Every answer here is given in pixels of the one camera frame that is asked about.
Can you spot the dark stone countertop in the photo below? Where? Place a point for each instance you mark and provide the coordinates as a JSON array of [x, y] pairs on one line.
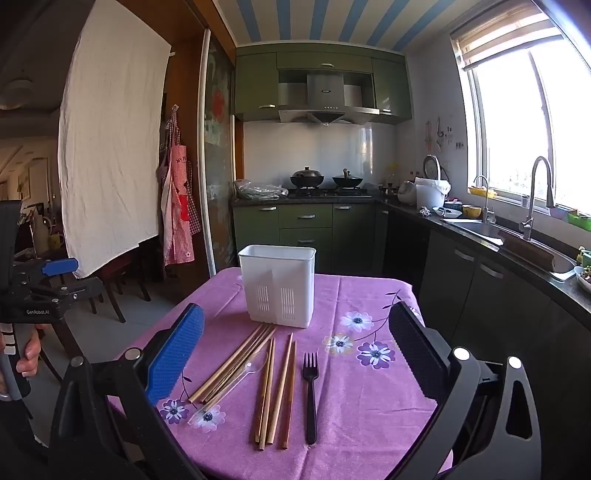
[[565, 290]]

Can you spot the plate with food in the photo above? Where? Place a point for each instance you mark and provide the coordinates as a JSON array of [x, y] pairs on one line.
[[584, 278]]

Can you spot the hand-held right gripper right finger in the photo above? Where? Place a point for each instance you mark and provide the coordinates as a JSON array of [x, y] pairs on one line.
[[418, 350]]

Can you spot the white plastic bucket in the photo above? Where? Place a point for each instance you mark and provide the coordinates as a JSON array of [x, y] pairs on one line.
[[430, 196]]

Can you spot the kitchen window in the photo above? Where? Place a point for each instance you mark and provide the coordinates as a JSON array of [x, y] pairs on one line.
[[508, 129]]

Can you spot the dark lower kitchen cabinets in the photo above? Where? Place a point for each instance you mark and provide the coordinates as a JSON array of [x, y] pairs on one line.
[[461, 286]]

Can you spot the green upper kitchen cabinets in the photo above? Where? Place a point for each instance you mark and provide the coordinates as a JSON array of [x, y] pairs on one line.
[[256, 83]]

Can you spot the white plastic utensil holder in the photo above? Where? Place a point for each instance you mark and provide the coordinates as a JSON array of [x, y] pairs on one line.
[[277, 277]]

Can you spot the clear bag of vegetables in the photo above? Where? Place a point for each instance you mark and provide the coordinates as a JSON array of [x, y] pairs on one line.
[[258, 190]]

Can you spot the yellow tray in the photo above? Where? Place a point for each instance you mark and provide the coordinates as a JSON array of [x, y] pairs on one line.
[[482, 191]]

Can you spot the white rice cooker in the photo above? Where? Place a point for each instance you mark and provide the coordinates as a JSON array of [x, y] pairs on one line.
[[407, 193]]

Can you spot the dark wooden chair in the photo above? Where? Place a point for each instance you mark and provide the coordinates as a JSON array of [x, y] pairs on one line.
[[115, 277]]

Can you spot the steel range hood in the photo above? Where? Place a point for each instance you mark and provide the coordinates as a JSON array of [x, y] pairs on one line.
[[325, 92]]

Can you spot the yellow mug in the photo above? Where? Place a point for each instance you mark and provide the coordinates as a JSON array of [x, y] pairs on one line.
[[55, 241]]

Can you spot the pink apron with red pocket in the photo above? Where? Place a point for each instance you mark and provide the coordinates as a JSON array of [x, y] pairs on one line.
[[178, 184]]

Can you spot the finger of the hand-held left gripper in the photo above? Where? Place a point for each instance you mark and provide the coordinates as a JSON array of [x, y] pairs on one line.
[[81, 288], [60, 266]]

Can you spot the black plastic fork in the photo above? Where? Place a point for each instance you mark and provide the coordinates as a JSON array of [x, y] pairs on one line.
[[310, 406]]

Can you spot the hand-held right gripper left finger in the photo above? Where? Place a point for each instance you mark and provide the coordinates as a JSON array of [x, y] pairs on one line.
[[178, 355]]

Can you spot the black gas stove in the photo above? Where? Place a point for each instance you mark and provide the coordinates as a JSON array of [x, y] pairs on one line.
[[328, 191]]

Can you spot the white dish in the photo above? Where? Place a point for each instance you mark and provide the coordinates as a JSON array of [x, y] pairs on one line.
[[450, 213]]

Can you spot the green lower kitchen cabinets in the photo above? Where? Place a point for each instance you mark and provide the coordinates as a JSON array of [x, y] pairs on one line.
[[351, 230]]

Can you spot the stainless steel sink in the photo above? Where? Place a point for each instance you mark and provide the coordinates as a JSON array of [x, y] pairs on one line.
[[480, 228]]

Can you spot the small steel faucet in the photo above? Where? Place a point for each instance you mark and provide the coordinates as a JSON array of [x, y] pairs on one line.
[[485, 207]]

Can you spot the person's left hand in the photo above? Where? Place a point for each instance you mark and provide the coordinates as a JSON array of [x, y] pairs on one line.
[[28, 353]]

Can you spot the set of wooden chopsticks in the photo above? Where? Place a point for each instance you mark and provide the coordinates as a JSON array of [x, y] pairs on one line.
[[233, 362]]

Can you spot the green box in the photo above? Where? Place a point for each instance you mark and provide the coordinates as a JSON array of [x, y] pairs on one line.
[[579, 218]]

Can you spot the wall hooks with small utensils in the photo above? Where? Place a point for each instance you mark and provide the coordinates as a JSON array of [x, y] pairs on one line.
[[438, 134]]

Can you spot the green kitchen cabinets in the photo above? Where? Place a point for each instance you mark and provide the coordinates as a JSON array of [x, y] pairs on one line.
[[256, 83], [351, 230]]

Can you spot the purple floral tablecloth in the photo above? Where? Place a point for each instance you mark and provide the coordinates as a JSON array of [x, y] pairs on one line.
[[360, 415]]

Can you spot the tall curved steel faucet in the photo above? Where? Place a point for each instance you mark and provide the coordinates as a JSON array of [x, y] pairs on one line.
[[531, 207]]

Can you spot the round silver appliance lid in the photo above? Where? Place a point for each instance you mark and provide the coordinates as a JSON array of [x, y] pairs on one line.
[[431, 167]]

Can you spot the white hanging sheet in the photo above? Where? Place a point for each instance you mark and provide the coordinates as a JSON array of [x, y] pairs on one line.
[[111, 138]]

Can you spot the red checked apron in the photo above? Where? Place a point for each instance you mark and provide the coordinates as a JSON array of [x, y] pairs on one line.
[[191, 217]]

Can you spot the black wok with lid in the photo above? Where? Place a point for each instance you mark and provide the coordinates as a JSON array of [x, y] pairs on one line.
[[306, 177]]

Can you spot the wooden cutting board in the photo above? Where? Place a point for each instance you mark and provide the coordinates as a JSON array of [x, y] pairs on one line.
[[526, 249]]

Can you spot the clear plastic spoon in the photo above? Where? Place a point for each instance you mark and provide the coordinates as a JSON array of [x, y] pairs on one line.
[[258, 362]]

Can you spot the sliding glass door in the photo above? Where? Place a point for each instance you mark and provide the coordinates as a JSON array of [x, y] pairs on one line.
[[217, 138]]

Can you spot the small steel pot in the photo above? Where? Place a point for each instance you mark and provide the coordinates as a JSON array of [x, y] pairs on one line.
[[387, 190]]

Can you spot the green vegetable container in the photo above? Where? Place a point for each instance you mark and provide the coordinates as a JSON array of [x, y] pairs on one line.
[[584, 257]]

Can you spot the yellow bowl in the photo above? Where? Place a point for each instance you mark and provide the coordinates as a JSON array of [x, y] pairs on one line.
[[471, 211]]

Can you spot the window roller blind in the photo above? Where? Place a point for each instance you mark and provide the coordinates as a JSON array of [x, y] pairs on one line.
[[498, 41]]

